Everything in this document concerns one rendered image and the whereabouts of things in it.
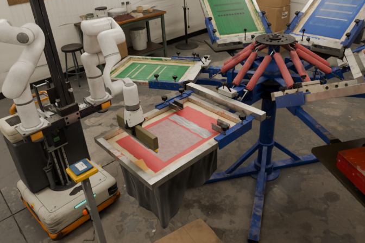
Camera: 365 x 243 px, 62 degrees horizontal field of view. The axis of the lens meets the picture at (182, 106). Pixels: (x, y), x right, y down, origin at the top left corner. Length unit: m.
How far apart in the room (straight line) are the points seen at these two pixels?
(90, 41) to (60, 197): 1.37
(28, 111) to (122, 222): 1.31
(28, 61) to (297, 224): 2.21
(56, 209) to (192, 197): 1.12
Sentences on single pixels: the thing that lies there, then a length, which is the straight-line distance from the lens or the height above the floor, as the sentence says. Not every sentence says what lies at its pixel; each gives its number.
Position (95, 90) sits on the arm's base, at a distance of 2.01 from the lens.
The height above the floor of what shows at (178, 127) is 0.96.
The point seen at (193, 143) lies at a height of 0.96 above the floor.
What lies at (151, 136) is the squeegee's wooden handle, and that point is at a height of 1.14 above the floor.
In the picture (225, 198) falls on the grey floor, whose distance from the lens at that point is 2.83.
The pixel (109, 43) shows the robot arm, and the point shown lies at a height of 1.58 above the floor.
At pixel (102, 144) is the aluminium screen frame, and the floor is 0.99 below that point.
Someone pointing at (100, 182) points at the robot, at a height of 0.28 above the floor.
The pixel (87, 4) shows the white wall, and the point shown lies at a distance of 5.64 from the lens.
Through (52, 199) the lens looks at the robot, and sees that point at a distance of 2.71.
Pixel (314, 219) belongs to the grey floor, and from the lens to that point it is 2.79.
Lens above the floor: 2.03
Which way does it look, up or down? 29 degrees down
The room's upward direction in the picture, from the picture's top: 4 degrees counter-clockwise
